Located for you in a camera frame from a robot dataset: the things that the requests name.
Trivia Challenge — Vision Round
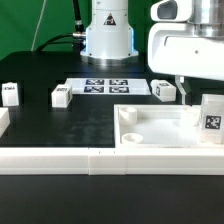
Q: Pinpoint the white left fence piece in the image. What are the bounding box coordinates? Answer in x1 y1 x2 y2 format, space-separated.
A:
0 108 10 137

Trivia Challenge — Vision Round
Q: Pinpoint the white square tabletop part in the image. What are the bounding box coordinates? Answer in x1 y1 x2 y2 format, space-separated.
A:
114 104 224 149

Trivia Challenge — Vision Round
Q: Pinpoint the white thin cable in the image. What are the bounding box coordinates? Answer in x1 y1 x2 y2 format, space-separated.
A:
30 0 47 52

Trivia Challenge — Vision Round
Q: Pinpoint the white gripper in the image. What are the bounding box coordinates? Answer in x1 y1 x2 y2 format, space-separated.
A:
148 23 224 105

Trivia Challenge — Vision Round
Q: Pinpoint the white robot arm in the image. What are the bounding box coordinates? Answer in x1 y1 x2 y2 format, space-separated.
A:
80 0 224 84

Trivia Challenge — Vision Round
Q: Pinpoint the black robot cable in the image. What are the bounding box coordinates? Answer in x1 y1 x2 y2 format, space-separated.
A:
35 0 87 53

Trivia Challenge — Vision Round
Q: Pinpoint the white front fence bar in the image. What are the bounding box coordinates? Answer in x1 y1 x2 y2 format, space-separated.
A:
0 148 224 175

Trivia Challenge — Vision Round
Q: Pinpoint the white fiducial marker sheet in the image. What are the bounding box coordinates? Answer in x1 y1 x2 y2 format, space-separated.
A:
66 78 151 95

